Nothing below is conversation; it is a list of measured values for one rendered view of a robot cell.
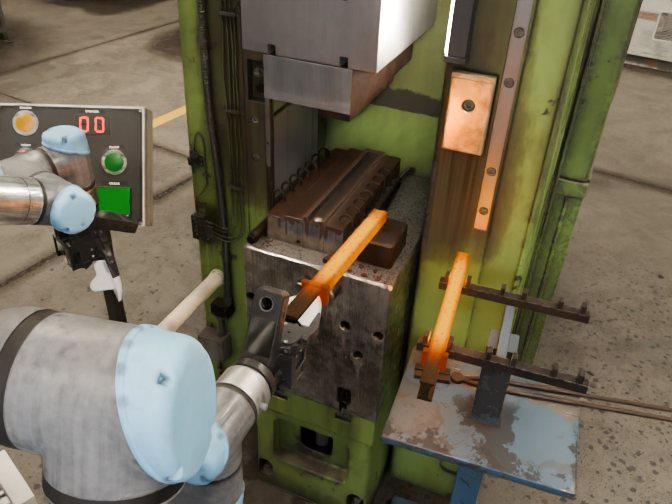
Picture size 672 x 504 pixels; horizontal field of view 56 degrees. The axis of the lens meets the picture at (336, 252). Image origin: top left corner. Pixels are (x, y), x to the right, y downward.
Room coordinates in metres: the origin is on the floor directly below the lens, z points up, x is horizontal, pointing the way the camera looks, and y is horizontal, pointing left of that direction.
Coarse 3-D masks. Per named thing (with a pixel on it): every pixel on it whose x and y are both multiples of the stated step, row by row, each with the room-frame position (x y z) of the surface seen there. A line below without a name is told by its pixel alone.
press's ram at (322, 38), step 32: (256, 0) 1.32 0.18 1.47; (288, 0) 1.29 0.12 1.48; (320, 0) 1.27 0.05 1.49; (352, 0) 1.24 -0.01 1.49; (384, 0) 1.23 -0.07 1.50; (416, 0) 1.43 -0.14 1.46; (256, 32) 1.32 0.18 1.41; (288, 32) 1.29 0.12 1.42; (320, 32) 1.26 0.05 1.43; (352, 32) 1.24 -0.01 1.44; (384, 32) 1.25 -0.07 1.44; (416, 32) 1.46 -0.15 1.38; (352, 64) 1.24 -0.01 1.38; (384, 64) 1.26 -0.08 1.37
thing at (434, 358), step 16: (464, 256) 1.19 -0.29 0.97; (464, 272) 1.13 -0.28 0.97; (448, 288) 1.07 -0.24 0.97; (448, 304) 1.01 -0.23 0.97; (448, 320) 0.96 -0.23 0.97; (432, 336) 0.91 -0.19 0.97; (448, 336) 0.92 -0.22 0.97; (432, 352) 0.86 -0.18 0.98; (432, 368) 0.82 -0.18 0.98; (432, 384) 0.78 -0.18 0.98
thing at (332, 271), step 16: (368, 224) 1.07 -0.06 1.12; (352, 240) 1.00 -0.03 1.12; (368, 240) 1.03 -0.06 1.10; (336, 256) 0.94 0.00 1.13; (352, 256) 0.95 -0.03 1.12; (320, 272) 0.88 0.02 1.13; (336, 272) 0.88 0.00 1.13; (304, 288) 0.82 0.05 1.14; (320, 288) 0.82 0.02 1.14; (304, 304) 0.78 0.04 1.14; (288, 320) 0.74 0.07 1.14
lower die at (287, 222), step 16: (336, 160) 1.62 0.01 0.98; (352, 160) 1.60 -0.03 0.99; (384, 160) 1.61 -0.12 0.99; (400, 160) 1.63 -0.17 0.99; (320, 176) 1.52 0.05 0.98; (336, 176) 1.50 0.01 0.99; (368, 176) 1.51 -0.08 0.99; (384, 176) 1.51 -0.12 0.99; (304, 192) 1.43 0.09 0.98; (320, 192) 1.41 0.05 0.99; (352, 192) 1.42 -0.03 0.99; (368, 192) 1.42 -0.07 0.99; (272, 208) 1.34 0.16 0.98; (288, 208) 1.34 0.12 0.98; (304, 208) 1.33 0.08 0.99; (336, 208) 1.32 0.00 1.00; (352, 208) 1.34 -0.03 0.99; (368, 208) 1.40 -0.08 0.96; (272, 224) 1.31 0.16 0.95; (288, 224) 1.29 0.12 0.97; (304, 224) 1.27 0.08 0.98; (320, 224) 1.26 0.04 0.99; (336, 224) 1.26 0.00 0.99; (288, 240) 1.29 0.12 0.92; (304, 240) 1.27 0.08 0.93; (320, 240) 1.26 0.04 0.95; (336, 240) 1.24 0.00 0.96
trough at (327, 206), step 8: (368, 152) 1.64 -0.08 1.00; (360, 160) 1.59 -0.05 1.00; (368, 160) 1.62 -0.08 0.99; (352, 168) 1.54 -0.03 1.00; (360, 168) 1.57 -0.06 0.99; (352, 176) 1.52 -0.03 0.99; (344, 184) 1.47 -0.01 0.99; (352, 184) 1.47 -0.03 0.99; (336, 192) 1.42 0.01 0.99; (344, 192) 1.43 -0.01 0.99; (328, 200) 1.38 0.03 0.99; (336, 200) 1.38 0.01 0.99; (320, 208) 1.34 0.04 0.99; (328, 208) 1.34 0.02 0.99; (312, 216) 1.30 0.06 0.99; (320, 216) 1.30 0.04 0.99
